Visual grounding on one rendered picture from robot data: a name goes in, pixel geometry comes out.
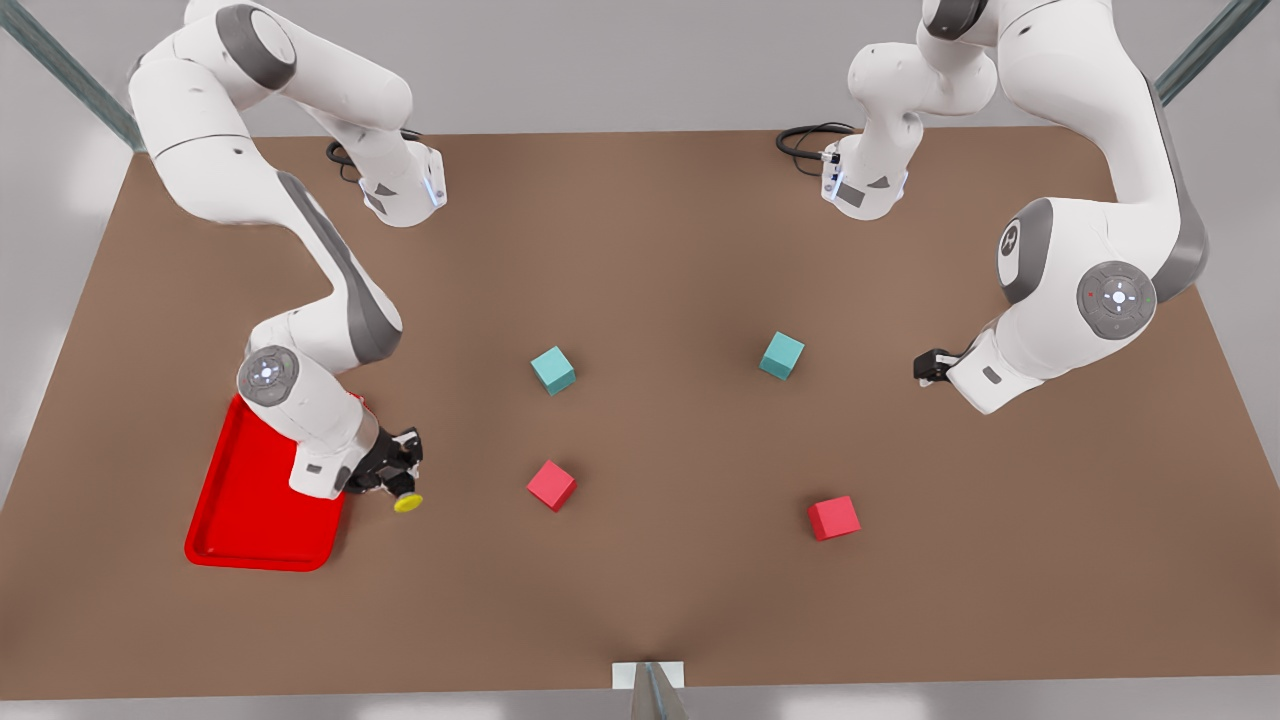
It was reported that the red plastic tray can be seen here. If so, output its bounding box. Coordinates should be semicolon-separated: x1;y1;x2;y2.
184;393;365;573

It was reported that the teal cube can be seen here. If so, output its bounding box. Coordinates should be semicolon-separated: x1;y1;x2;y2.
530;346;577;396
758;331;806;382

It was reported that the red cube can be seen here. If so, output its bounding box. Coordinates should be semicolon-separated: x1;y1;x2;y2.
807;495;862;542
526;459;578;513

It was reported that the black cable loop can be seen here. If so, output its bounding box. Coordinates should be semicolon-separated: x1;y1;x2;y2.
326;127;425;185
776;122;859;180

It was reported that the silver frame post with foot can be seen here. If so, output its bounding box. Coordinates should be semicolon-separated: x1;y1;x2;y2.
612;661;689;720

